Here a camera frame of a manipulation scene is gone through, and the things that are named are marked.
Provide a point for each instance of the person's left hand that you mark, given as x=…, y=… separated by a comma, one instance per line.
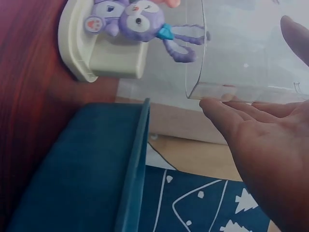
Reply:
x=173, y=3

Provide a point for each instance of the person's right hand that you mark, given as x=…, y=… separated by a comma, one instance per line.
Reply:
x=272, y=149

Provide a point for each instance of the person's right thumb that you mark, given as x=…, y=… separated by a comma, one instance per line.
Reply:
x=295, y=36

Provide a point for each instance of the person's right fingers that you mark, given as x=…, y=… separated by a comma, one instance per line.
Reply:
x=224, y=113

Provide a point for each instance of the person's left fingers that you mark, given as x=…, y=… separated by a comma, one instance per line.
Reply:
x=173, y=3

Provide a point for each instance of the clear plastic cover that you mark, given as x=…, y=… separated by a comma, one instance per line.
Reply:
x=236, y=60

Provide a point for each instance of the purple bunny figurine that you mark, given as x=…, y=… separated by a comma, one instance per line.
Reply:
x=142, y=23

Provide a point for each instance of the cream plastic display base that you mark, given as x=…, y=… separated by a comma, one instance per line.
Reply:
x=108, y=60

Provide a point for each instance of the dark blue box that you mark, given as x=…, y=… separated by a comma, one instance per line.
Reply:
x=79, y=169

